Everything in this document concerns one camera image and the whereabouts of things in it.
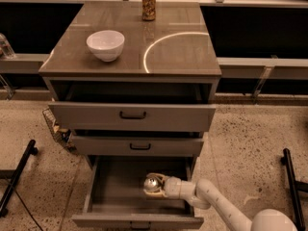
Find black stand leg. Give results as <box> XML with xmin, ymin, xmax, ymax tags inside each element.
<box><xmin>0</xmin><ymin>140</ymin><xmax>39</xmax><ymax>218</ymax></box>
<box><xmin>281</xmin><ymin>148</ymin><xmax>308</xmax><ymax>231</ymax></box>

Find grey middle drawer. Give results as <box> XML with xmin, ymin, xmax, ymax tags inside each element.
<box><xmin>72</xmin><ymin>135</ymin><xmax>204</xmax><ymax>157</ymax></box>

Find green white 7up can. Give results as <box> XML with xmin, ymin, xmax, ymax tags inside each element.
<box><xmin>143</xmin><ymin>176</ymin><xmax>160</xmax><ymax>193</ymax></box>

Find wire mesh basket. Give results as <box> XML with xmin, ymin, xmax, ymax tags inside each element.
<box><xmin>42</xmin><ymin>108</ymin><xmax>76</xmax><ymax>153</ymax></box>

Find black floor cable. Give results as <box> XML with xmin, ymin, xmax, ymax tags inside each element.
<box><xmin>6</xmin><ymin>176</ymin><xmax>44</xmax><ymax>231</ymax></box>

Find grey open bottom drawer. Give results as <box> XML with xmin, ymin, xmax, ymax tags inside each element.
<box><xmin>72</xmin><ymin>156</ymin><xmax>204</xmax><ymax>230</ymax></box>

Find white ceramic bowl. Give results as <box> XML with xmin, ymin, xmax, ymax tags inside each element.
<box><xmin>86</xmin><ymin>30</ymin><xmax>125</xmax><ymax>62</ymax></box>

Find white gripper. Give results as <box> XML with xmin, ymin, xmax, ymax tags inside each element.
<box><xmin>144</xmin><ymin>172</ymin><xmax>182</xmax><ymax>199</ymax></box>

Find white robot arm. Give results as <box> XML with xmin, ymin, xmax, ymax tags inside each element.
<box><xmin>143</xmin><ymin>173</ymin><xmax>297</xmax><ymax>231</ymax></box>

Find brown patterned drink can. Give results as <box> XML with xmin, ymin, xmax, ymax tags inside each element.
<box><xmin>141</xmin><ymin>0</ymin><xmax>156</xmax><ymax>21</ymax></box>

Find black left stand leg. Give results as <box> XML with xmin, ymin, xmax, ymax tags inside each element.
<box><xmin>0</xmin><ymin>140</ymin><xmax>39</xmax><ymax>218</ymax></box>

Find grey top drawer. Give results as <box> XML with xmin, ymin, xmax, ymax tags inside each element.
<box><xmin>49</xmin><ymin>101</ymin><xmax>216</xmax><ymax>132</ymax></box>

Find clear plastic bottle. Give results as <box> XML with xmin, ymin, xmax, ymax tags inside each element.
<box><xmin>0</xmin><ymin>34</ymin><xmax>15</xmax><ymax>59</ymax></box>

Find grey drawer cabinet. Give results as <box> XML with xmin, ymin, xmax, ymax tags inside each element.
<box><xmin>39</xmin><ymin>1</ymin><xmax>221</xmax><ymax>100</ymax></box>

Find black right stand leg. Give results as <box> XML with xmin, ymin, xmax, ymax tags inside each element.
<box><xmin>281</xmin><ymin>148</ymin><xmax>308</xmax><ymax>231</ymax></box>

